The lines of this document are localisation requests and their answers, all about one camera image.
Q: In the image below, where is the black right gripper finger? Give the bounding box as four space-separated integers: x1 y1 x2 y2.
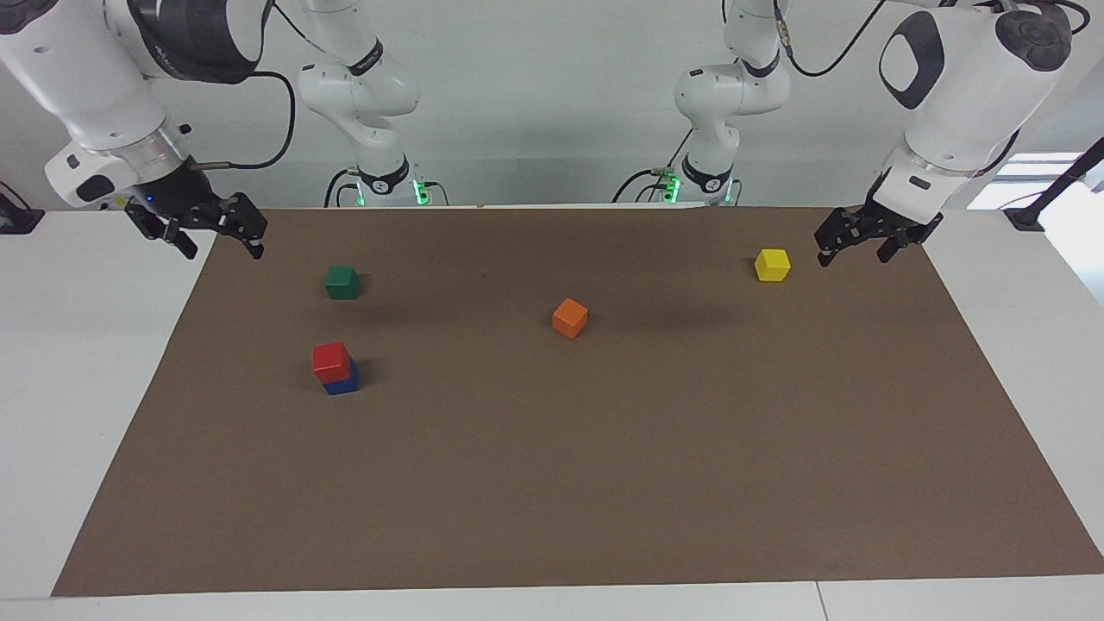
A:
211 192 268 260
129 211 199 260

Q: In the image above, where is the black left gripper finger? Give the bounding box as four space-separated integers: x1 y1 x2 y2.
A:
814 210 872 268
875 216 943 264

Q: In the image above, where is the red wooden block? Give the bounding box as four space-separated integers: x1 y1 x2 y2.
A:
312 342 353 385

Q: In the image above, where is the orange wooden block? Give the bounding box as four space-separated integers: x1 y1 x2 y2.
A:
552 298 589 339

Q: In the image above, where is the black stand with pole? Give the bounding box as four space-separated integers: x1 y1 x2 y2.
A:
1003 136 1104 232

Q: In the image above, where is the black table clamp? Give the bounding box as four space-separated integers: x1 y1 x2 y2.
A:
0 181 46 235

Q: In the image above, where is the brown table mat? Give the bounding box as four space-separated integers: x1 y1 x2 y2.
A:
50 205 1104 598

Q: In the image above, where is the black base cable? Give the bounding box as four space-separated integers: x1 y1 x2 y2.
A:
612 128 695 204
323 166 359 208

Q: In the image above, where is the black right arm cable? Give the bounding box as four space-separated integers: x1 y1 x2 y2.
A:
185 69 297 171

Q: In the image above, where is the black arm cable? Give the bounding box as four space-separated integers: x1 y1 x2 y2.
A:
775 0 1075 78
185 69 297 171

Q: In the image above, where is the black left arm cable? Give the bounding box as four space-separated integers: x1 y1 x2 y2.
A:
775 0 1075 78

